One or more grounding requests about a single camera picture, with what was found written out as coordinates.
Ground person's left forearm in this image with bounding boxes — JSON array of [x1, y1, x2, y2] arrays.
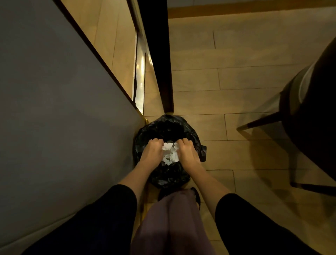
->
[[118, 163, 158, 204]]

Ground pile of white tissue papers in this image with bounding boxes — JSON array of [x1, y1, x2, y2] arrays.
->
[[161, 142, 181, 166]]

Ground person's black sleeve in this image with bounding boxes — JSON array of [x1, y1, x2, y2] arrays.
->
[[215, 193, 322, 255], [21, 184, 138, 255]]

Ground person's left leg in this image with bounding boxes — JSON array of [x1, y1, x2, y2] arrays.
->
[[130, 188, 216, 255]]

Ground person's right hand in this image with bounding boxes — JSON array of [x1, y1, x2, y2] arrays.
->
[[176, 138, 203, 174]]

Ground black bagged trash can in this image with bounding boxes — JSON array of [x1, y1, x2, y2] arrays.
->
[[133, 114, 207, 189]]

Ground person's right forearm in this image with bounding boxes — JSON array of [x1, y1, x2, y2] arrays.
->
[[189, 165, 231, 220]]

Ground metal door frame strip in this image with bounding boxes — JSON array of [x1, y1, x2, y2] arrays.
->
[[131, 30, 147, 115]]

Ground person's black right sleeve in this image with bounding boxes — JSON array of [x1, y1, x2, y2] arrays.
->
[[215, 193, 322, 255]]

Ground person's left hand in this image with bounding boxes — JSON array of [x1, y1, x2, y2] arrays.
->
[[138, 138, 165, 171]]

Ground dark brown wooden door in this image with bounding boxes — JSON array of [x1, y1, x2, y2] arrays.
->
[[137, 0, 175, 114]]

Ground beige upholstered chair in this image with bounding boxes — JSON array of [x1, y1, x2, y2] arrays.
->
[[236, 35, 336, 197]]

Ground person's black left sleeve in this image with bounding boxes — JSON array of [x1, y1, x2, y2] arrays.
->
[[21, 184, 138, 255]]

